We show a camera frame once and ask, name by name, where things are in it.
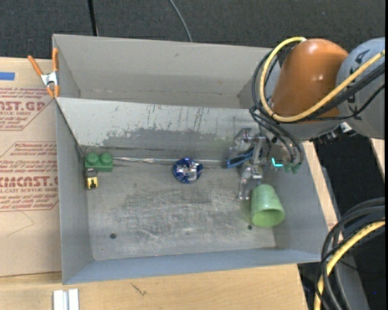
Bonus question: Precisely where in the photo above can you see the brown cardboard board red print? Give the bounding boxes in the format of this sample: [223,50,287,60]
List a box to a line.
[0,56,64,278]

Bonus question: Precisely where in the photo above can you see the blue shiny foil ball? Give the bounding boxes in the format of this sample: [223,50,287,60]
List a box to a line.
[172,157,204,185]

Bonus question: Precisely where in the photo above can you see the green toy brick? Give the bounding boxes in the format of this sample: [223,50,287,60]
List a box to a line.
[85,152,114,173]

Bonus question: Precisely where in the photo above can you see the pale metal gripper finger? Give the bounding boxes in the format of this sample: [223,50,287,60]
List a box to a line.
[237,166,264,201]
[228,128,257,158]

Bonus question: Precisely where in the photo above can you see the blue loop-shaped object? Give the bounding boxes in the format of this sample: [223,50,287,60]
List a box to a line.
[226,152,255,169]

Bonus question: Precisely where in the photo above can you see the small yellow and black tool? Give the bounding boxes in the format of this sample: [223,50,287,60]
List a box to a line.
[85,169,100,191]

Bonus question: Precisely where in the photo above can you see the light green cup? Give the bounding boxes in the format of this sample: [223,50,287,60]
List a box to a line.
[250,183,286,229]

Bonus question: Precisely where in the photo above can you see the grey metal bin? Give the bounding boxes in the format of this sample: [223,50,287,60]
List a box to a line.
[51,33,330,285]

